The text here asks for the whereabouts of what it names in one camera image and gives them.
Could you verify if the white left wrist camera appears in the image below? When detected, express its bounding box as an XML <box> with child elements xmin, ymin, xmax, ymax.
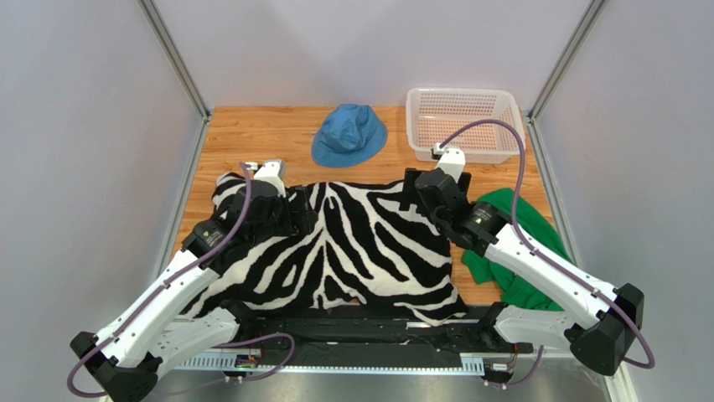
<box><xmin>246</xmin><ymin>159</ymin><xmax>287</xmax><ymax>198</ymax></box>

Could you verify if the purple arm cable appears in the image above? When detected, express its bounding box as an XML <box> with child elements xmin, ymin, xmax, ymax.
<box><xmin>438</xmin><ymin>118</ymin><xmax>656</xmax><ymax>389</ymax></box>
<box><xmin>66</xmin><ymin>162</ymin><xmax>297</xmax><ymax>399</ymax></box>

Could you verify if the left aluminium frame post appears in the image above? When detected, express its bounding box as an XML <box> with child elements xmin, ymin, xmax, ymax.
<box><xmin>137</xmin><ymin>0</ymin><xmax>211</xmax><ymax>121</ymax></box>

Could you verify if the zebra striped pillow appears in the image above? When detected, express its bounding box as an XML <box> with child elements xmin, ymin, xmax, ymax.
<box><xmin>183</xmin><ymin>181</ymin><xmax>468</xmax><ymax>326</ymax></box>

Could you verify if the right aluminium frame post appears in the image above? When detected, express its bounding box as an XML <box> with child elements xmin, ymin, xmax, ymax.
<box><xmin>529</xmin><ymin>0</ymin><xmax>608</xmax><ymax>121</ymax></box>

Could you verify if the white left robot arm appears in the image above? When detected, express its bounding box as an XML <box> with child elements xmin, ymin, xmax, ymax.
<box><xmin>67</xmin><ymin>178</ymin><xmax>317</xmax><ymax>401</ymax></box>

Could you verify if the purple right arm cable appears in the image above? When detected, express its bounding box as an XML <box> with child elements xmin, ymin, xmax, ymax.
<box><xmin>438</xmin><ymin>118</ymin><xmax>656</xmax><ymax>389</ymax></box>

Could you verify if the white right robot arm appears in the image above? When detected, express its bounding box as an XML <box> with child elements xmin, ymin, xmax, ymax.
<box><xmin>402</xmin><ymin>167</ymin><xmax>644</xmax><ymax>376</ymax></box>

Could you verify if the green t shirt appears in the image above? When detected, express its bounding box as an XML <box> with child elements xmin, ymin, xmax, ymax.
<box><xmin>462</xmin><ymin>198</ymin><xmax>571</xmax><ymax>312</ymax></box>

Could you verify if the blue bucket hat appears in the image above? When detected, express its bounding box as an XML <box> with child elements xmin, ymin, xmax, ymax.
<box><xmin>311</xmin><ymin>104</ymin><xmax>388</xmax><ymax>168</ymax></box>

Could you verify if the white plastic basket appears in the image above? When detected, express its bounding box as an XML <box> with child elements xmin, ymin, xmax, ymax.
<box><xmin>406</xmin><ymin>88</ymin><xmax>525</xmax><ymax>164</ymax></box>

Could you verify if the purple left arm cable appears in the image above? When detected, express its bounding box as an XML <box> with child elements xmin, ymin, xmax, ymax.
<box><xmin>66</xmin><ymin>162</ymin><xmax>297</xmax><ymax>399</ymax></box>

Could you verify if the aluminium frame post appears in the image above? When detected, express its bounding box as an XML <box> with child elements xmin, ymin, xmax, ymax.
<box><xmin>137</xmin><ymin>0</ymin><xmax>211</xmax><ymax>121</ymax></box>
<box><xmin>529</xmin><ymin>0</ymin><xmax>608</xmax><ymax>121</ymax></box>

